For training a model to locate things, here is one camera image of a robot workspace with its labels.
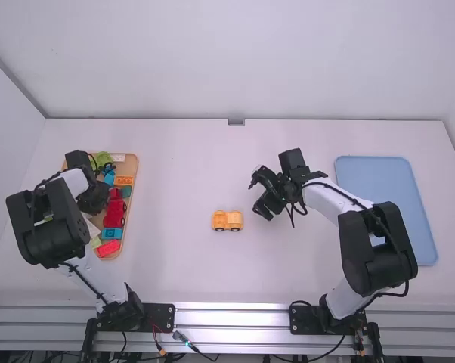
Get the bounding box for yellow toy car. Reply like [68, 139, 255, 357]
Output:
[211, 209, 246, 233]

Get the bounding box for red and black wire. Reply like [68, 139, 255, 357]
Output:
[151, 320, 169, 358]

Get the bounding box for red toy car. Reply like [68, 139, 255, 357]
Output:
[102, 188, 129, 228]

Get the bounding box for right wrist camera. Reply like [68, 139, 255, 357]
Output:
[249, 163, 278, 190]

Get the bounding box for black cable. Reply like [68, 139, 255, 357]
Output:
[376, 278, 411, 303]
[32, 169, 68, 192]
[172, 331, 221, 363]
[283, 196, 309, 229]

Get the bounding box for tan tray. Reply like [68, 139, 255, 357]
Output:
[60, 152, 140, 261]

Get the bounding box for silver rails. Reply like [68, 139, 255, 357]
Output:
[0, 302, 455, 357]

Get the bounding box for blue mat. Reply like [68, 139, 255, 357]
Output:
[333, 155, 439, 267]

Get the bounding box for red toy brick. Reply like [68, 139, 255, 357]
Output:
[96, 240, 122, 259]

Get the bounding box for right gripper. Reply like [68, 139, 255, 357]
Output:
[252, 172, 289, 222]

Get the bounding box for blue toy brick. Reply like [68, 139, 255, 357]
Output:
[100, 164, 117, 187]

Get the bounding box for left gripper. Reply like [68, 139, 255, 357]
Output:
[77, 180, 112, 218]

